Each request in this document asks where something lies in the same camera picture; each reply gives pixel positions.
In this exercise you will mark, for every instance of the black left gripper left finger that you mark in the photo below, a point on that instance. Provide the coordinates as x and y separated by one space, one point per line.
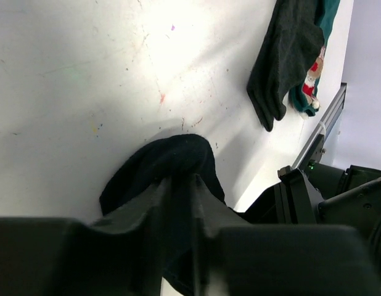
121 254

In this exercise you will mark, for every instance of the teal christmas sock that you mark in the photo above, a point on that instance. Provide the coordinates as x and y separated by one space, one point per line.
303 97

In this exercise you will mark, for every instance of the black sock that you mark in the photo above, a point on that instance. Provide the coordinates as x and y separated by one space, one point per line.
175 157
290 46

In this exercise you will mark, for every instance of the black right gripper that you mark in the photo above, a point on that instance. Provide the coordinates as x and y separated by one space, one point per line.
322 194

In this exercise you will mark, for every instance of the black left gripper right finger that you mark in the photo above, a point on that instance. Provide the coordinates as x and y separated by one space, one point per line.
234 257

